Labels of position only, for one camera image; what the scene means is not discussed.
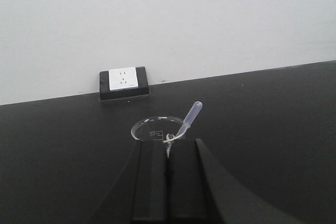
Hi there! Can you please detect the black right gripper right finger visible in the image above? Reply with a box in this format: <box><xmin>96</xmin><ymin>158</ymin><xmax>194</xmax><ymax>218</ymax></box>
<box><xmin>169</xmin><ymin>139</ymin><xmax>298</xmax><ymax>223</ymax></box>

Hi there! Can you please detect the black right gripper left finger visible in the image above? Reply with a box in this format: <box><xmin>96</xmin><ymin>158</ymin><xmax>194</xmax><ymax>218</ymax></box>
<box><xmin>94</xmin><ymin>141</ymin><xmax>167</xmax><ymax>223</ymax></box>

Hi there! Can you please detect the clear glass beaker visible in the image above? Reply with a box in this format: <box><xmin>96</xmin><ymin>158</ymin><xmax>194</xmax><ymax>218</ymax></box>
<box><xmin>131</xmin><ymin>116</ymin><xmax>190</xmax><ymax>157</ymax></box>

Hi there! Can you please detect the clear plastic pipette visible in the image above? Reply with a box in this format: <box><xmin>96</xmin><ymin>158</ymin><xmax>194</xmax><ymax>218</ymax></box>
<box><xmin>166</xmin><ymin>101</ymin><xmax>204</xmax><ymax>156</ymax></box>

